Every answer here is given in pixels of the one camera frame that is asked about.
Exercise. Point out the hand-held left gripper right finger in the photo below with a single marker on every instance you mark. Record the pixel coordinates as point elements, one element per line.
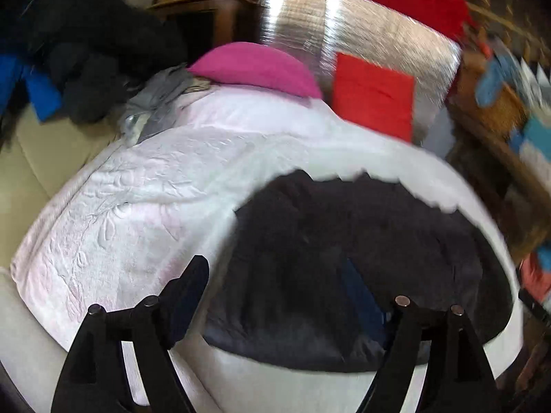
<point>361,297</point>

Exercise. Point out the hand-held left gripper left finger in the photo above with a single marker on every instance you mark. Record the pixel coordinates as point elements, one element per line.
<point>185,305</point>

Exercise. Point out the dark grey garment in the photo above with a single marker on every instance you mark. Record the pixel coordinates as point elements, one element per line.
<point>301,245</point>

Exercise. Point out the black clothes pile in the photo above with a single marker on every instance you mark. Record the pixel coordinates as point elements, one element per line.
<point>94,38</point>

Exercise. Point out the white quilted blanket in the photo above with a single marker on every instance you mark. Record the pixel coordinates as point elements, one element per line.
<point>150,180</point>

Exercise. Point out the beige sofa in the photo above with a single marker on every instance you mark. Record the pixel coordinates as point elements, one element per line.
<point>38,167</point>

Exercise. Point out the red pillow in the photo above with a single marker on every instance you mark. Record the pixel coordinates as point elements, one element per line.
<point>370,94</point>

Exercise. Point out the grey cloth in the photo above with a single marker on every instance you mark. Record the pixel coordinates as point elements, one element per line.
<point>163,90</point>

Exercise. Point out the wicker basket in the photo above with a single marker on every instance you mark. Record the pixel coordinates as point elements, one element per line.
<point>503,112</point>

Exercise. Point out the teal cloth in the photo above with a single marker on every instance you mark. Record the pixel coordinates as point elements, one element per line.
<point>536,133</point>

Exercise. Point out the pink pillow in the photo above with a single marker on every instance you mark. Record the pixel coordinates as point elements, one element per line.
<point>254,66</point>

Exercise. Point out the light blue cloth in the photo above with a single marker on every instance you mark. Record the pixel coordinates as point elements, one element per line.
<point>495,81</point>

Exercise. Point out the blue garment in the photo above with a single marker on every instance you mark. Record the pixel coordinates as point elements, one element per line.
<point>43,94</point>

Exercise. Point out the silver foil panel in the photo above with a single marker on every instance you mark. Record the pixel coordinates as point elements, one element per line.
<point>366,21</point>

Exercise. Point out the wooden cabinet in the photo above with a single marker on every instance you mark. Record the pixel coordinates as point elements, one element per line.
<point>224,13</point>

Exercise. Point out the red blanket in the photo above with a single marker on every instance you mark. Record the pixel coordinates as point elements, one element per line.
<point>409,0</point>

